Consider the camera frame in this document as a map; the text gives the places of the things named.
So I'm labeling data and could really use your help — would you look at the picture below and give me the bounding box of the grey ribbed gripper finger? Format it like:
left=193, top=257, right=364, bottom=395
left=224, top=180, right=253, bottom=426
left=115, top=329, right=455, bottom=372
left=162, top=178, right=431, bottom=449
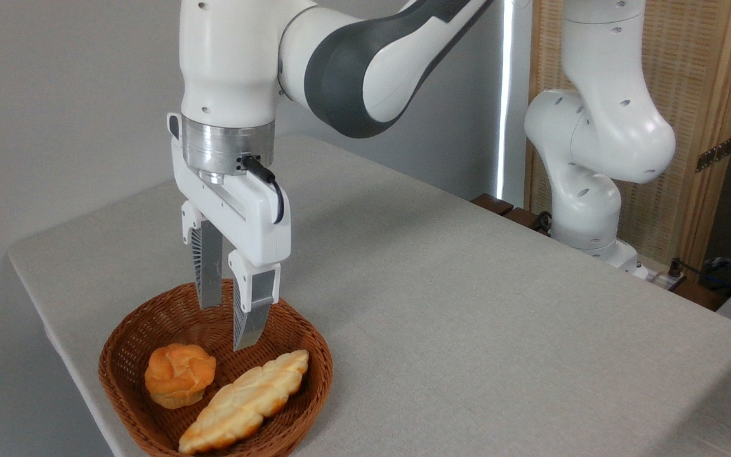
left=181, top=200, right=225, bottom=310
left=228, top=249, right=282, bottom=352

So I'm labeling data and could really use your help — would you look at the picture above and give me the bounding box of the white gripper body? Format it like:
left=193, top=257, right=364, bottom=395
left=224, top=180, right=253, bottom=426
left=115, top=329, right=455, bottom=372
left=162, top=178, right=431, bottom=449
left=167, top=112, right=292, bottom=268

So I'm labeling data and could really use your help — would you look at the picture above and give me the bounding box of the long braided bread loaf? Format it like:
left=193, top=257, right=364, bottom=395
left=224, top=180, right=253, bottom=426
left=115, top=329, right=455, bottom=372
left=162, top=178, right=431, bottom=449
left=178, top=349, right=310, bottom=454

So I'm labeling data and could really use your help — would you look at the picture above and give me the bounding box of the brown woven wicker basket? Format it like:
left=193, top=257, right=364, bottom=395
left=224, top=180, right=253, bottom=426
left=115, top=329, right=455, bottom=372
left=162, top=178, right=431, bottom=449
left=98, top=278, right=334, bottom=457

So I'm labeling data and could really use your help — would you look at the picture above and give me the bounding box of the round orange bread bun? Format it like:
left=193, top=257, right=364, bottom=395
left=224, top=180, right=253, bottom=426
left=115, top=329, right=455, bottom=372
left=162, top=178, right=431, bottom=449
left=145, top=343, right=218, bottom=409

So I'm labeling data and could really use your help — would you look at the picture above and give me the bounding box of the dark brown wooden block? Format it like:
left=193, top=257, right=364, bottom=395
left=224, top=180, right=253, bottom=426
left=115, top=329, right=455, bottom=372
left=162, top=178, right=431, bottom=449
left=470, top=194, right=515, bottom=216
left=504, top=208, right=553, bottom=237

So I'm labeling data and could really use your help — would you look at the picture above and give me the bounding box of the dark metal screen hinge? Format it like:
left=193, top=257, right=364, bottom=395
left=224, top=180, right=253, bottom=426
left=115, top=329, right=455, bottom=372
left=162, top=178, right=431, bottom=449
left=695, top=136, right=731, bottom=173

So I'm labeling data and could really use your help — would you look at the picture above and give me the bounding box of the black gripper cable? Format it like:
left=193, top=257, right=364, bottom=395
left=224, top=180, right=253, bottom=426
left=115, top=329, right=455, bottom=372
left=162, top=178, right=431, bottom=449
left=242, top=154, right=286, bottom=225

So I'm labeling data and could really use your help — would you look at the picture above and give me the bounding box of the black cable bundle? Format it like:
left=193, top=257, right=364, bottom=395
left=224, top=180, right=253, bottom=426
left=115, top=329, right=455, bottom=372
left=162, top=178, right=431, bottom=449
left=686, top=253, right=731, bottom=329

